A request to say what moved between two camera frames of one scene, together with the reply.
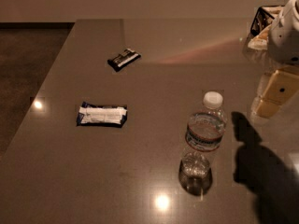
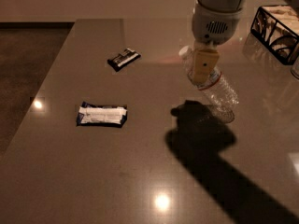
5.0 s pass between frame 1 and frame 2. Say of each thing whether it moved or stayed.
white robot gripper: moved
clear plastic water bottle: moved
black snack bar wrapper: stayed
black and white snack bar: stayed
